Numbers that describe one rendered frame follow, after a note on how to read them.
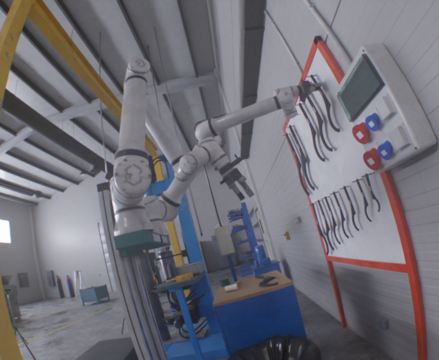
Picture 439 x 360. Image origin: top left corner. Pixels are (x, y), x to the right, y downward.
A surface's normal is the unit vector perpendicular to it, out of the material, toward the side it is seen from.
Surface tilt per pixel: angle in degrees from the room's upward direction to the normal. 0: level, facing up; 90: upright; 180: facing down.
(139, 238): 90
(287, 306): 90
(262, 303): 90
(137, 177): 100
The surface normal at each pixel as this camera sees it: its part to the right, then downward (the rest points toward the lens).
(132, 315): 0.04, -0.27
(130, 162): 0.44, -0.29
